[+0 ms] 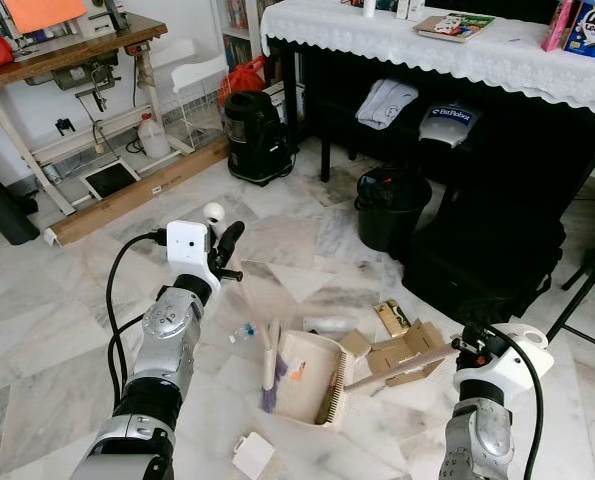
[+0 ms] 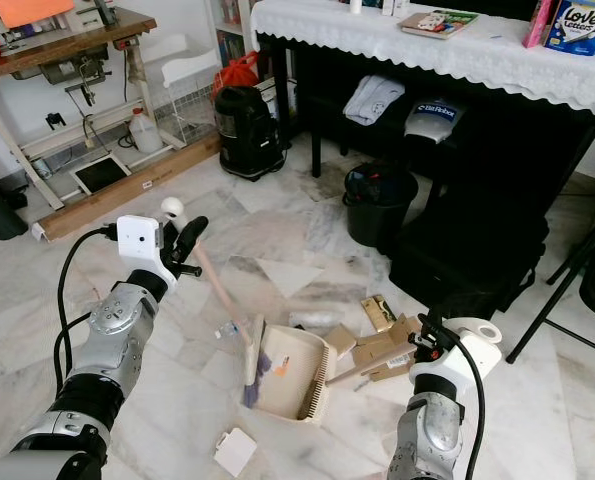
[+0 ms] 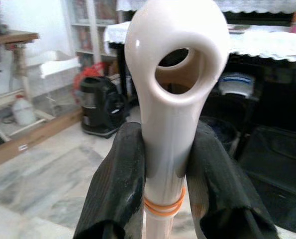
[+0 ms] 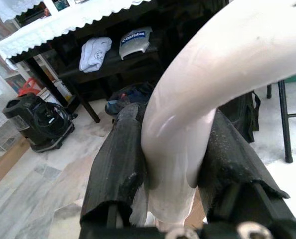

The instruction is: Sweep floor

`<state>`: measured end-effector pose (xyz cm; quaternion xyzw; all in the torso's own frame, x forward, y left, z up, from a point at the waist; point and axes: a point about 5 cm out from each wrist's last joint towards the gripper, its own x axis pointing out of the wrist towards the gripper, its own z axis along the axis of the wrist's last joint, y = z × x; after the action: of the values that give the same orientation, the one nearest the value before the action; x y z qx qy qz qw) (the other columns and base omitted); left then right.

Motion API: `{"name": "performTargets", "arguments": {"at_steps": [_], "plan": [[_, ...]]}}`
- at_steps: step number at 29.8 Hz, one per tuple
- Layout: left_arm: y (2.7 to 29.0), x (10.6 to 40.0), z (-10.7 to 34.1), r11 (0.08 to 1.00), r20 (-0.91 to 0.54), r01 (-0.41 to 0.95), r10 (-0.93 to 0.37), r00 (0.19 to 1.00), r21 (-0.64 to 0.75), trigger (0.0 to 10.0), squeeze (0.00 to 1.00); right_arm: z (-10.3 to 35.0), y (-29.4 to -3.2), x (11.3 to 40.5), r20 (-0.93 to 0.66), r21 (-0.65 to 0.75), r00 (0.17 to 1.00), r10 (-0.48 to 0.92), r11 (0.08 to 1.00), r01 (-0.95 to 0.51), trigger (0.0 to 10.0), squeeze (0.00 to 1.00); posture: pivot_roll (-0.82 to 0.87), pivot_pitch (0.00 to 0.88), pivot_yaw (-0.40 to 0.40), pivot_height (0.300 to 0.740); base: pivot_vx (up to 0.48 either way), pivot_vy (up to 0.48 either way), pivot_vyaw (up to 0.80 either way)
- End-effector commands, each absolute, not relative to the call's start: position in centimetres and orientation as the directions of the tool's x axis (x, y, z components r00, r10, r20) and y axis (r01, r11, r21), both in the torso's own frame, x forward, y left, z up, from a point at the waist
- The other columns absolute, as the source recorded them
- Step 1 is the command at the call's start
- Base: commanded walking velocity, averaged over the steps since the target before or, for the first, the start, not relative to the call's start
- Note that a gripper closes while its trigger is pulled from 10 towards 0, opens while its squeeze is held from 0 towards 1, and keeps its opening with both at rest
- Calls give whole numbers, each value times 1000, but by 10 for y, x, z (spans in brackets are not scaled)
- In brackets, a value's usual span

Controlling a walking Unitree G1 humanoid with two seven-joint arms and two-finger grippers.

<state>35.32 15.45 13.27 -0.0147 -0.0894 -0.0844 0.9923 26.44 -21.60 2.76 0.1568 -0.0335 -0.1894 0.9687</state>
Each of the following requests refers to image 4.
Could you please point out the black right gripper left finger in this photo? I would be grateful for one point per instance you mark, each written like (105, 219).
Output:
(113, 174)

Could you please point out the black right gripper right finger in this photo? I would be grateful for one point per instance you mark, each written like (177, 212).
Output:
(232, 174)

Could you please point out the large black bag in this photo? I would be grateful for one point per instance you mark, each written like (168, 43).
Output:
(239, 117)

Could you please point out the black table with shelf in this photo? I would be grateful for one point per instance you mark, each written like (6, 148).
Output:
(90, 113)

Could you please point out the black metal chair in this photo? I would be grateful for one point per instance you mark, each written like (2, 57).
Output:
(285, 124)

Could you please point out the black trash bin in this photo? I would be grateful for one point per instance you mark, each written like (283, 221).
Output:
(128, 95)

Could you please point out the black vacuum cleaner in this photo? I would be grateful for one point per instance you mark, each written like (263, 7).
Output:
(38, 124)

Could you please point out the long brown wooden plank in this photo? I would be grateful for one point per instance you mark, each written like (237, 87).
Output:
(6, 161)

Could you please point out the red plastic bag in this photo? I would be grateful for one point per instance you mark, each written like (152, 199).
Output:
(30, 85)

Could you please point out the folded white clothing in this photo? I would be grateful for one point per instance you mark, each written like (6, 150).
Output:
(95, 54)

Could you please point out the silver bag with blue print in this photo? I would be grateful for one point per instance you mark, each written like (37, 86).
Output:
(134, 42)

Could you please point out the white bookshelf with books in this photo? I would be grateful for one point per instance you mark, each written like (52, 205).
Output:
(13, 83)

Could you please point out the white lace tablecloth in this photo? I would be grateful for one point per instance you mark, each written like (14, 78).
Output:
(50, 27)

